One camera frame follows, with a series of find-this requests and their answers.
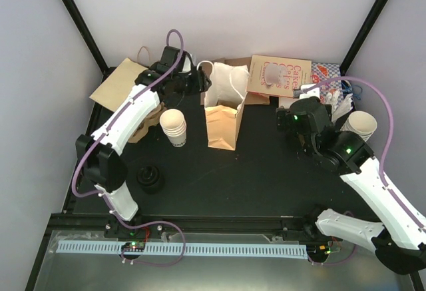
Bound blue checkered paper bag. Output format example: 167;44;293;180
278;61;342;109

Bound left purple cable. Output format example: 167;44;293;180
71;29;186;267

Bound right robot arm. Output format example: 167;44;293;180
276;97;425;275

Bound stack of black cup lids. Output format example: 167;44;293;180
136;164;165;194

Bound white slotted cable duct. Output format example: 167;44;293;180
56;240;308;260

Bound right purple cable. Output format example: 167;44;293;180
299;76;426;267

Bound stack of plain paper cups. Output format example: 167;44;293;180
341;111;377;142

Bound cakes printed paper bag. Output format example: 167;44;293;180
246;55;312;98

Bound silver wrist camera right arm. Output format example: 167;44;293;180
293;84;320;99

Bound yellow kraft paper bag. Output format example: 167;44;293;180
90;58;146;112

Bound stack of pulp cup carriers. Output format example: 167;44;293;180
128;102;166;143

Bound purple cable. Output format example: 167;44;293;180
299;76;426;267
71;29;186;267

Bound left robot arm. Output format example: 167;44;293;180
72;46;212;237

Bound orange paper bag white handles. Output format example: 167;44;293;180
196;60;250;150

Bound cup of white straws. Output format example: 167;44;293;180
325;89;353;123

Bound stack of white paper cups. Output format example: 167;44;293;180
160;109;186;148

